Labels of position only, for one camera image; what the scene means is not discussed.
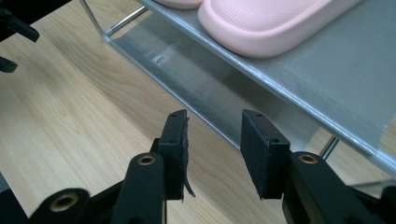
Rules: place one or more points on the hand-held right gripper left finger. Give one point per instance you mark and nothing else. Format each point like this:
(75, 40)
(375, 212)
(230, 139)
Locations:
(174, 155)

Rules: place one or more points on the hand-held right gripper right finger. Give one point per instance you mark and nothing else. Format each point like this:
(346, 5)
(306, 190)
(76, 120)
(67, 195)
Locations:
(264, 155)

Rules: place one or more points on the grey shoe rack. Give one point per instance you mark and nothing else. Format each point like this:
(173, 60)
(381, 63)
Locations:
(311, 87)

